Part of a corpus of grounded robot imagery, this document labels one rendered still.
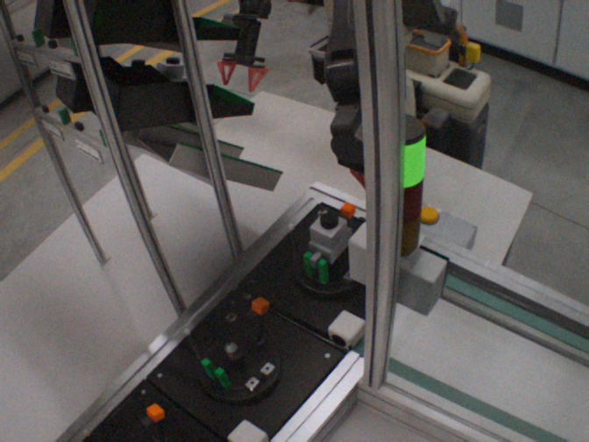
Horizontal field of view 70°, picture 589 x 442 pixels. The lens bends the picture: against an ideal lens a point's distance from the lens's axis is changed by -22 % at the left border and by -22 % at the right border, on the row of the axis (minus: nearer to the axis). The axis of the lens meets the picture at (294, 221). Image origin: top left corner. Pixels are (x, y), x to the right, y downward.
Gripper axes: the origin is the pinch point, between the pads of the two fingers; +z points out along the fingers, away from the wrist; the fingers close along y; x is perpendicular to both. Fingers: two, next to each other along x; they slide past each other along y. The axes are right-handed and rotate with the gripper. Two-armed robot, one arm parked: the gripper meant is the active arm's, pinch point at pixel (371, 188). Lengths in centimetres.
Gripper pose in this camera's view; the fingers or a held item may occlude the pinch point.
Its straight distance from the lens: 96.0
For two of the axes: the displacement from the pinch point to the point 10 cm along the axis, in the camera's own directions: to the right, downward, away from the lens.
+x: 5.9, -6.4, 5.0
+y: 8.0, 3.7, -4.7
